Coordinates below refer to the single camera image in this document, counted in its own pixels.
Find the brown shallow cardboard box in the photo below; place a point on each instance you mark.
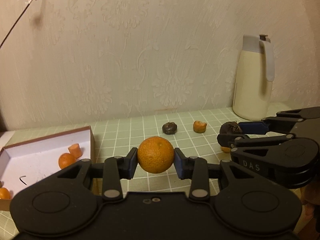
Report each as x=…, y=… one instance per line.
x=38, y=158

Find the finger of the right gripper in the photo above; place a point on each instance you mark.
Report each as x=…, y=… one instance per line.
x=280, y=125
x=242, y=140

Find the person right hand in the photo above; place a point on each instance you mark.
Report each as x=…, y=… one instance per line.
x=309, y=196

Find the dark chocolate fruit front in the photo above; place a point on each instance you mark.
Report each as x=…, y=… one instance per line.
x=231, y=127

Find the orange carrot chunk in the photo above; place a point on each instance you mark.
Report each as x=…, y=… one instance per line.
x=75, y=150

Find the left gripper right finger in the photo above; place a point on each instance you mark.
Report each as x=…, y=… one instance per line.
x=195, y=169

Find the dark chocolate fruit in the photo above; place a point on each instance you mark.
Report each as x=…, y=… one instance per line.
x=169, y=128
x=231, y=127

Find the small yellow orange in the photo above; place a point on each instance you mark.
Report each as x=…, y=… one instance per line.
x=225, y=149

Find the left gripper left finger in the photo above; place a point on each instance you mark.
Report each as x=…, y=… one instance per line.
x=114, y=170

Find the back carrot piece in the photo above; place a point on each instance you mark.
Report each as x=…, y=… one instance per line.
x=199, y=127

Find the cream thermos jug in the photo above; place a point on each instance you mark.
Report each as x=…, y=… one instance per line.
x=254, y=78

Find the large orange mandarin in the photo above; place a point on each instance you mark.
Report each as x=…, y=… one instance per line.
x=155, y=155

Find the dark chocolate fruit back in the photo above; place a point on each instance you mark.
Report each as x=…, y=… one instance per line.
x=169, y=128

